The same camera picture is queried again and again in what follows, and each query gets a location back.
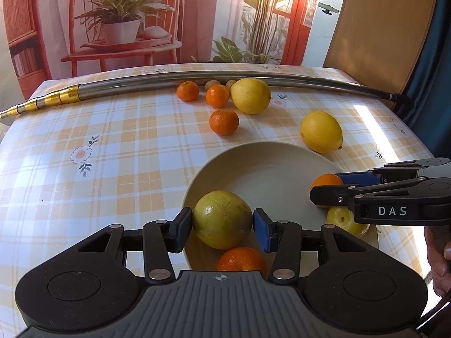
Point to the small yellow fruit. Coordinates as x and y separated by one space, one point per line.
342 217

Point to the orange mandarin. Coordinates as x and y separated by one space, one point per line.
217 96
187 91
242 259
224 122

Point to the printed room backdrop cloth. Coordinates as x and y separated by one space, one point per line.
57 39

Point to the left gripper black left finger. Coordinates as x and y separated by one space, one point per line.
156 240

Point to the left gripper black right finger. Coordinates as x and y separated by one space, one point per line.
287 240

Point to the small tan round fruit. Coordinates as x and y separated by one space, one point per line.
211 83

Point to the person's right hand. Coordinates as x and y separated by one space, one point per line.
439 263

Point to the green-yellow round citrus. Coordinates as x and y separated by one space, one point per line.
222 220

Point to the cream round plate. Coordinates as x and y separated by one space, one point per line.
273 176

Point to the dark blue curtain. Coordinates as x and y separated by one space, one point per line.
429 86

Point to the large yellow grapefruit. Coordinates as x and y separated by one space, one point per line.
250 95

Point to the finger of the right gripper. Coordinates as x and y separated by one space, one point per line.
334 193
373 175

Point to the yellow lemon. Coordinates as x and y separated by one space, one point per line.
321 132

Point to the plaid floral tablecloth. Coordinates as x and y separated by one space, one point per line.
69 171

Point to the tan wooden board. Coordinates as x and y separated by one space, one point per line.
378 42

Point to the orange mandarin gripper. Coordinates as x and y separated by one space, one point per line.
327 179

